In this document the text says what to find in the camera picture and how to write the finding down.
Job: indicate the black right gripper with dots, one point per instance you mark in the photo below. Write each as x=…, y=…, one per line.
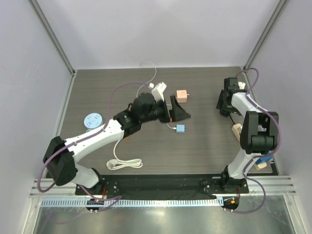
x=223, y=105

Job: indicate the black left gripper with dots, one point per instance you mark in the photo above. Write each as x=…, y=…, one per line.
x=177, y=113

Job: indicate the light blue charger plug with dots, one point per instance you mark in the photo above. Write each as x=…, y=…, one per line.
x=180, y=128

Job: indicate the tan cube socket adapter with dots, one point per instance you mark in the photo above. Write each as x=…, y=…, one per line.
x=182, y=96

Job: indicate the round light blue socket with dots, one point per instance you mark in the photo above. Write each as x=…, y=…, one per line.
x=92, y=121

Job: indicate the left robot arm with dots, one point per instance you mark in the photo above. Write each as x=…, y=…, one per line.
x=62, y=156

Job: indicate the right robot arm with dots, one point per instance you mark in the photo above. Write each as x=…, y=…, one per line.
x=258, y=136

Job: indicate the beige red power strip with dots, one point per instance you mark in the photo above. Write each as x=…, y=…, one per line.
x=240, y=134

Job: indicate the blue cube adapter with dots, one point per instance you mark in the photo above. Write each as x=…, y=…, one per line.
x=264, y=159

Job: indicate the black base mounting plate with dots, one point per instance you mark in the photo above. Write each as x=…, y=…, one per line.
x=205, y=183

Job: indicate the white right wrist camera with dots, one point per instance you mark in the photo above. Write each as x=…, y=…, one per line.
x=241, y=85

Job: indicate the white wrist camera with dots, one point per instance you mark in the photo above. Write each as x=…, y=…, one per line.
x=241, y=85
x=157, y=91

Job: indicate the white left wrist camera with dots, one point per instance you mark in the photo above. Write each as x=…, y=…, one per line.
x=157, y=91

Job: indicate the aluminium front rail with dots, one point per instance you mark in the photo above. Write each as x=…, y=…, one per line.
x=271, y=185

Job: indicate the white slotted cable duct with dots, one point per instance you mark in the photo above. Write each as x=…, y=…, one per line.
x=87, y=203

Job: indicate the right aluminium frame post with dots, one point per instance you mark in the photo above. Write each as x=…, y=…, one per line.
x=281, y=5

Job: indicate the aluminium frame post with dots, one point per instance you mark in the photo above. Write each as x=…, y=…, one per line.
x=281, y=5
x=51, y=34

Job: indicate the left aluminium frame post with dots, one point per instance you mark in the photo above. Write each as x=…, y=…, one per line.
x=51, y=34

